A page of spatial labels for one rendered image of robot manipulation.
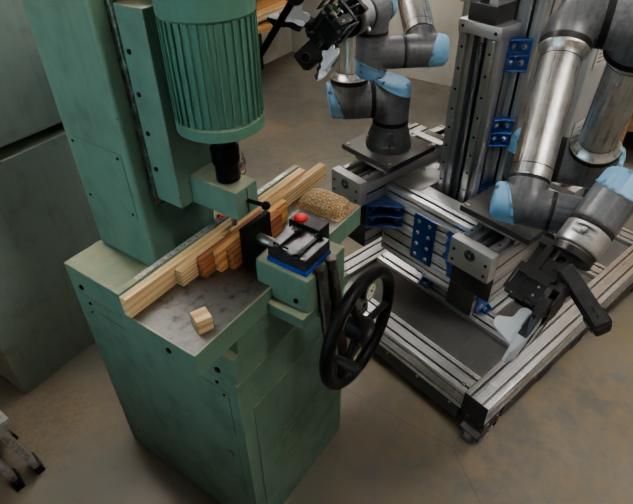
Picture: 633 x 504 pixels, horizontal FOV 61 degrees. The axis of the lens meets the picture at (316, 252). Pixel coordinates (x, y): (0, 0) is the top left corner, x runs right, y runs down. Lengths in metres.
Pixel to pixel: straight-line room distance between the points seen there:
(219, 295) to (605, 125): 0.92
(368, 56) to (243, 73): 0.40
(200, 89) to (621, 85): 0.84
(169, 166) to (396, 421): 1.25
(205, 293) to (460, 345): 1.11
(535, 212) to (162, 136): 0.74
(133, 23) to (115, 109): 0.18
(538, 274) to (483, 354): 1.09
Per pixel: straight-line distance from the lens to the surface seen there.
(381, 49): 1.32
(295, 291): 1.10
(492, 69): 1.60
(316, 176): 1.45
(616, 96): 1.31
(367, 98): 1.71
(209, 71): 0.99
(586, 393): 2.29
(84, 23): 1.14
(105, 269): 1.44
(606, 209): 0.96
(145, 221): 1.30
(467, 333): 2.04
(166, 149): 1.16
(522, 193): 1.05
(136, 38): 1.10
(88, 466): 2.07
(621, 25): 1.19
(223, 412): 1.34
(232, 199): 1.14
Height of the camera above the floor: 1.67
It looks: 39 degrees down
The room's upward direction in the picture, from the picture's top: 1 degrees counter-clockwise
